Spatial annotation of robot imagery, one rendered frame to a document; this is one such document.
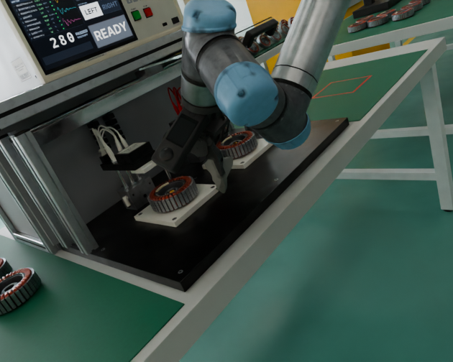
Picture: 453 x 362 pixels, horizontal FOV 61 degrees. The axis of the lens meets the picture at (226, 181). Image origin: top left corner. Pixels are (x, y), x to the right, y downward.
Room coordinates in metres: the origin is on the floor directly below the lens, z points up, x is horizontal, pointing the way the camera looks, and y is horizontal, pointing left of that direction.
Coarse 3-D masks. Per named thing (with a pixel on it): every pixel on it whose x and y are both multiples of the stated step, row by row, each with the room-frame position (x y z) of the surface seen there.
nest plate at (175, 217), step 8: (200, 184) 0.86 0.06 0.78; (200, 192) 0.81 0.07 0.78; (208, 192) 0.79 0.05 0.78; (192, 200) 0.79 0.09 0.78; (200, 200) 0.77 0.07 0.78; (184, 208) 0.76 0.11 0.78; (192, 208) 0.75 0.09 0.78; (136, 216) 0.82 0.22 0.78; (144, 216) 0.80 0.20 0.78; (152, 216) 0.79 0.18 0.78; (160, 216) 0.77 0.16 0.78; (168, 216) 0.75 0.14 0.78; (176, 216) 0.74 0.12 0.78; (184, 216) 0.73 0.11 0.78; (160, 224) 0.76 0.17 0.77; (168, 224) 0.73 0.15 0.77; (176, 224) 0.72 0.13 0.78
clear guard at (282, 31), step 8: (248, 24) 1.06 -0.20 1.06; (256, 24) 0.97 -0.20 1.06; (280, 24) 1.00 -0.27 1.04; (240, 32) 0.93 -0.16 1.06; (264, 32) 0.95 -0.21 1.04; (280, 32) 0.96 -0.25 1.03; (240, 40) 0.90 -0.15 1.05; (256, 40) 0.91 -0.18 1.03; (264, 40) 0.92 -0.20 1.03; (272, 40) 0.93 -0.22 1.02; (280, 40) 0.93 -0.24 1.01; (248, 48) 0.88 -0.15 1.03; (256, 48) 0.89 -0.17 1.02; (264, 48) 0.89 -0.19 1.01; (272, 48) 0.91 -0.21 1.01; (168, 56) 1.08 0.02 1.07; (176, 56) 0.95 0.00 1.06; (256, 56) 0.86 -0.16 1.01; (152, 64) 1.02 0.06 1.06
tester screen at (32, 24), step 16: (16, 0) 0.88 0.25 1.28; (32, 0) 0.90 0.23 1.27; (48, 0) 0.92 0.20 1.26; (64, 0) 0.95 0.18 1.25; (80, 0) 0.97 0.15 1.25; (96, 0) 1.00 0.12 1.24; (32, 16) 0.89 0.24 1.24; (48, 16) 0.91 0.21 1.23; (64, 16) 0.93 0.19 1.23; (80, 16) 0.96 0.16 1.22; (112, 16) 1.01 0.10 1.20; (32, 32) 0.88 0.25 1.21; (48, 32) 0.90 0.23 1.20; (64, 32) 0.92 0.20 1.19; (80, 32) 0.95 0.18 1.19; (48, 48) 0.89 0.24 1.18; (64, 48) 0.91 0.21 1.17; (96, 48) 0.96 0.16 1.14
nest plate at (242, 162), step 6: (258, 144) 0.97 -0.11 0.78; (264, 144) 0.95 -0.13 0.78; (270, 144) 0.95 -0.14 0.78; (252, 150) 0.95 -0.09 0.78; (258, 150) 0.93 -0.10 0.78; (264, 150) 0.93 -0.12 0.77; (246, 156) 0.92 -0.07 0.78; (252, 156) 0.91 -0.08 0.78; (258, 156) 0.91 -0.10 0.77; (234, 162) 0.91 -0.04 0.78; (240, 162) 0.90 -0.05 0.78; (246, 162) 0.88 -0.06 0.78; (204, 168) 0.98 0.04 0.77; (234, 168) 0.90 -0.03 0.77; (240, 168) 0.88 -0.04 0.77
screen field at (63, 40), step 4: (68, 32) 0.93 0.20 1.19; (72, 32) 0.93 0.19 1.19; (56, 36) 0.91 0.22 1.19; (60, 36) 0.92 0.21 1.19; (64, 36) 0.92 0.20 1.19; (68, 36) 0.93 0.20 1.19; (72, 36) 0.93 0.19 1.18; (48, 40) 0.90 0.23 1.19; (52, 40) 0.90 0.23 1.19; (56, 40) 0.91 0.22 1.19; (60, 40) 0.91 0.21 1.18; (64, 40) 0.92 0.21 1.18; (68, 40) 0.92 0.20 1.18; (72, 40) 0.93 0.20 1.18; (76, 40) 0.93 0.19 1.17; (52, 44) 0.90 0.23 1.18; (56, 44) 0.90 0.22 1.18; (60, 44) 0.91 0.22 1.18; (64, 44) 0.91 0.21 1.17; (68, 44) 0.92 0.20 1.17; (52, 48) 0.90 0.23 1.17; (56, 48) 0.90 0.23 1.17
